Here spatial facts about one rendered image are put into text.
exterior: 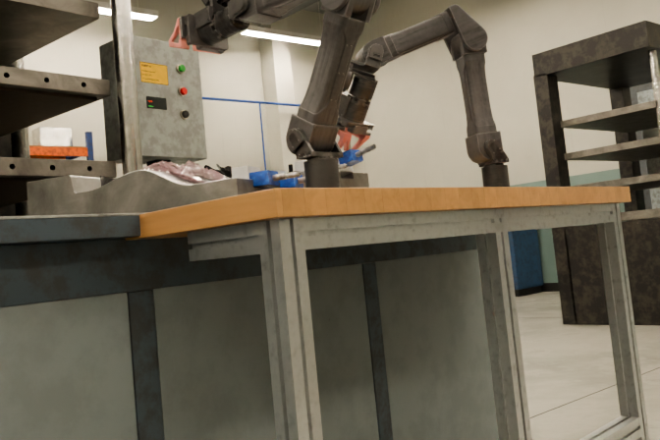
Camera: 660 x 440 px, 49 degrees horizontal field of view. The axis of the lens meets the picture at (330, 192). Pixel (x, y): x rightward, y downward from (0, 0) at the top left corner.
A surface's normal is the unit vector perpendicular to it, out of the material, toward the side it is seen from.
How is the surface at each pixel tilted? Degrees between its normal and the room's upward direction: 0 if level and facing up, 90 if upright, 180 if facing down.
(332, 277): 90
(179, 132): 90
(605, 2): 90
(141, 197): 90
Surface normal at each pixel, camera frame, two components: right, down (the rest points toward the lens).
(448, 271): 0.75, -0.13
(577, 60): -0.76, 0.02
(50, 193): -0.40, -0.04
